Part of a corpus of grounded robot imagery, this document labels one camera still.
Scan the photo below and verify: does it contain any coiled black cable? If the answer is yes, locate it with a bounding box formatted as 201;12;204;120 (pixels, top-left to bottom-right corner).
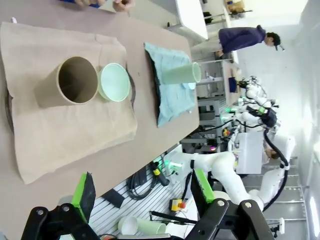
128;169;158;201

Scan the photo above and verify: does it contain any white spare cup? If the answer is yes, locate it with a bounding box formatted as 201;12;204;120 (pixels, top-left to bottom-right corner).
117;216;139;236

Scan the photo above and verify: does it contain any person's right hand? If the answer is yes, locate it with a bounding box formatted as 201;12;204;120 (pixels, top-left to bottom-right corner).
74;0;106;11

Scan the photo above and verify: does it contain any bystander in navy hoodie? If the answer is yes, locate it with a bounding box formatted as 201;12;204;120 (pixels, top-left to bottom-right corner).
218;24;283;57

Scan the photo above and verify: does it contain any green spare cup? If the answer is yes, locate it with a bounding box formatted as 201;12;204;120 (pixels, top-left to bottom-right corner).
136;217;167;235

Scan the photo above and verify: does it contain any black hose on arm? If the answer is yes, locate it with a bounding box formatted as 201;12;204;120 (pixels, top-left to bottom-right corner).
263;126;291;213

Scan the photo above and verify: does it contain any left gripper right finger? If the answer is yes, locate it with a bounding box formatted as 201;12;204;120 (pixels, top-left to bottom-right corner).
184;168;276;240

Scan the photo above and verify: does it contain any tall green cup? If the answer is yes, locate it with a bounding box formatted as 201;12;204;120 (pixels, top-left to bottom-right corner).
162;61;202;85

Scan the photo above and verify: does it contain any black handheld controller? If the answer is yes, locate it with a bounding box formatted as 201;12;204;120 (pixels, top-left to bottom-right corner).
149;161;170;187

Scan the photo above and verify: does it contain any tall beige cup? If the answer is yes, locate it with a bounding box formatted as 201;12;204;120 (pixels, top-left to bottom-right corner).
33;56;99;109

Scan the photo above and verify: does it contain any white table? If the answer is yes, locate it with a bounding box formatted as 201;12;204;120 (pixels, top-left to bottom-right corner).
174;0;209;41

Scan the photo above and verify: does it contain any teal cloth mat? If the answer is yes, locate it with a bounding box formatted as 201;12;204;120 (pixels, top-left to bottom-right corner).
143;41;197;128

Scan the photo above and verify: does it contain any light green bowl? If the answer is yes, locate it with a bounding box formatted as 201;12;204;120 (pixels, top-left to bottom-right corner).
96;62;132;103

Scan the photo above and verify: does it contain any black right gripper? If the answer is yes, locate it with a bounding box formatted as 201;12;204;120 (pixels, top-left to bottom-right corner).
246;104;278;129

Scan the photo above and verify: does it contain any yellow emergency stop box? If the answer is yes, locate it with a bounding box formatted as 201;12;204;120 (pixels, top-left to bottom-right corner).
169;198;187;214

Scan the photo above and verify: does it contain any white cabinet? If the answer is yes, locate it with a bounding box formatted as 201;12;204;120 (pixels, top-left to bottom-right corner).
235;131;265;175

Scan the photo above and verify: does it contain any person's left hand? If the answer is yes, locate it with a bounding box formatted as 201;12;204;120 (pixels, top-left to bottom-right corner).
112;0;136;12

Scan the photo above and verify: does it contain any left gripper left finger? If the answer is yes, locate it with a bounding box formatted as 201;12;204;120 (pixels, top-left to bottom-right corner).
21;171;101;240

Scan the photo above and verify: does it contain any beige cloth mat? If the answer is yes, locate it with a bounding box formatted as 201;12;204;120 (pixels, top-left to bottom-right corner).
0;17;139;186

